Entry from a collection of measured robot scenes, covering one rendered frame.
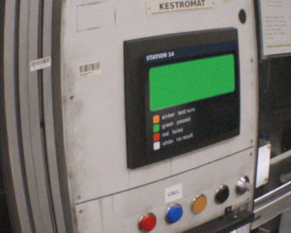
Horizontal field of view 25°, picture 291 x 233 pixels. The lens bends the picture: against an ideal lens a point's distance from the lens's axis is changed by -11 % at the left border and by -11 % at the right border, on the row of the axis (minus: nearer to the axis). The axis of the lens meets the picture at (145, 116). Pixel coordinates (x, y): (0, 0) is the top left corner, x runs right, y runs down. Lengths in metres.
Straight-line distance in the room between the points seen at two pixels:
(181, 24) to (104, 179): 0.28
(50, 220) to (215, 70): 0.38
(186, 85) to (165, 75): 0.05
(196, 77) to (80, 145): 0.22
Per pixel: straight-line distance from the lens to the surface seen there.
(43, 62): 1.02
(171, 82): 1.13
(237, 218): 1.33
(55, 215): 1.10
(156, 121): 1.13
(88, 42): 1.05
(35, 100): 1.02
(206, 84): 1.19
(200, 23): 1.20
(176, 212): 1.23
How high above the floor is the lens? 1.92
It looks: 16 degrees down
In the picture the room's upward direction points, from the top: 1 degrees counter-clockwise
